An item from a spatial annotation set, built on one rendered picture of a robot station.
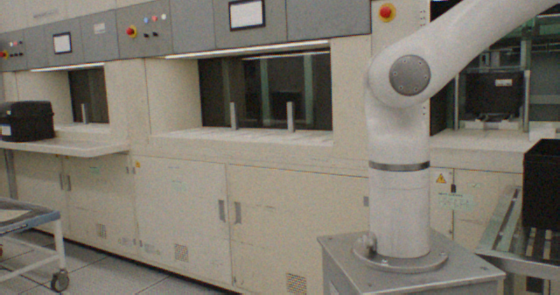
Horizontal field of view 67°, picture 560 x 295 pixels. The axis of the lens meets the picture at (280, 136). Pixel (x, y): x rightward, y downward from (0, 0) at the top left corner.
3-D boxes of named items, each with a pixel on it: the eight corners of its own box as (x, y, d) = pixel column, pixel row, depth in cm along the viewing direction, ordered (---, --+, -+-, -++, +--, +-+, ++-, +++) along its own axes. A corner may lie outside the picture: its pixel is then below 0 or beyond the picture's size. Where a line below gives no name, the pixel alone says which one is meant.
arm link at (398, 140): (372, 172, 80) (370, 44, 76) (361, 154, 98) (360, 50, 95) (437, 170, 79) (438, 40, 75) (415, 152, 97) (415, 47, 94)
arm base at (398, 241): (375, 278, 76) (374, 179, 74) (340, 241, 95) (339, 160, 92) (469, 265, 80) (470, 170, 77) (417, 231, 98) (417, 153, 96)
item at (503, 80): (461, 122, 191) (462, 51, 186) (469, 117, 207) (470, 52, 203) (522, 122, 177) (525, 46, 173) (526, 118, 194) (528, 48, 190)
